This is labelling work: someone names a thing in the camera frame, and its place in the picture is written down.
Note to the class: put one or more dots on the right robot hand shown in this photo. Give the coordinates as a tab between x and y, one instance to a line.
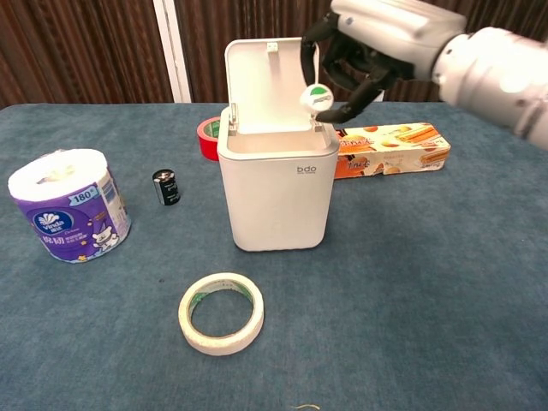
372	43

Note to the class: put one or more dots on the small white-green disc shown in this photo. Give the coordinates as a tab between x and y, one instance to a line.
316	97

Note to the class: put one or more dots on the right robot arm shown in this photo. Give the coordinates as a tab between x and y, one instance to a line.
492	81

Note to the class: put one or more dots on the white square container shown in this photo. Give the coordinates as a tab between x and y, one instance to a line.
274	171

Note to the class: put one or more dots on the orange biscuit box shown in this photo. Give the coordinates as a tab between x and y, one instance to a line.
391	152

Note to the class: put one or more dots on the red tape roll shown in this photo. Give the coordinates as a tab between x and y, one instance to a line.
208	137

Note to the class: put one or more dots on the black cylindrical battery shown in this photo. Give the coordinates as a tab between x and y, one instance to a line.
167	186

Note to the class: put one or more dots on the blue table mat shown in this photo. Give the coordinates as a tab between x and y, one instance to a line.
274	299

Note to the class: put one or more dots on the white masking tape roll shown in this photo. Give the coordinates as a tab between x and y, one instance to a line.
221	313

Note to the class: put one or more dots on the purple wrapped toilet paper roll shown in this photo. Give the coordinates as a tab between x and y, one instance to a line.
68	205

